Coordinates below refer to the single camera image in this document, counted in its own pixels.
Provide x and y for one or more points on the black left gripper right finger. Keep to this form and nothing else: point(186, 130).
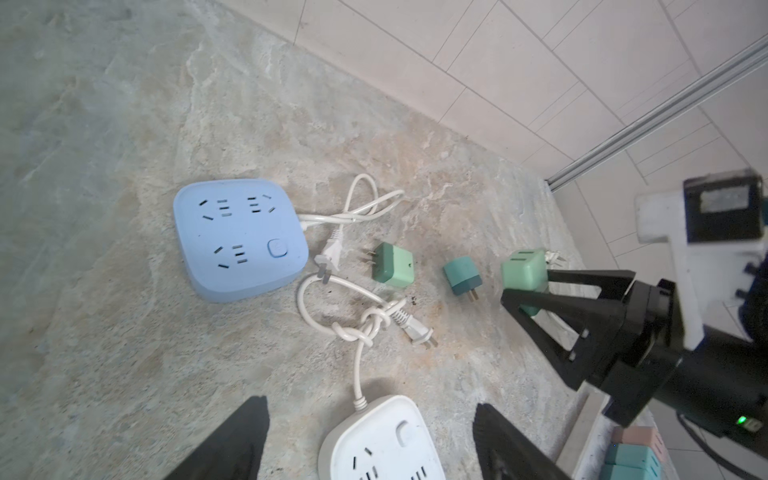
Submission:
point(505, 453)

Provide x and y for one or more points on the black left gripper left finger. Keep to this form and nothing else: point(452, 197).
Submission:
point(234, 450)

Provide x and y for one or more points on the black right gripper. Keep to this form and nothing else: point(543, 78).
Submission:
point(625, 343)

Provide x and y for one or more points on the light teal plug adapter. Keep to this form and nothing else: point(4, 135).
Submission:
point(634, 456)

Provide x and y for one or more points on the pink plug adapter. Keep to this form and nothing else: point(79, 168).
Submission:
point(643, 436)

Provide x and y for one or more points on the white multicolour power strip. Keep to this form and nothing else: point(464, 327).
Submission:
point(598, 448)

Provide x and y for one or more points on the dark teal plug adapter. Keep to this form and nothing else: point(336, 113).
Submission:
point(621, 472)

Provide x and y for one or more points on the teal plug adapter upper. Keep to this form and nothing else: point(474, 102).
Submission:
point(463, 277)

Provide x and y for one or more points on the green plug adapter upper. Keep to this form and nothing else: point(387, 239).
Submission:
point(391, 265)

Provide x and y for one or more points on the white square power socket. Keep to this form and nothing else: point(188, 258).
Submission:
point(387, 440)

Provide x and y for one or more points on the blue square power socket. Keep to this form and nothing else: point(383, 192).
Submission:
point(239, 238)

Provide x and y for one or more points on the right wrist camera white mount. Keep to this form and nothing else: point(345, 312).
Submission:
point(716, 230)

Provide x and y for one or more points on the metal corner wall profile right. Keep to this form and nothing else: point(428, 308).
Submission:
point(711, 84)

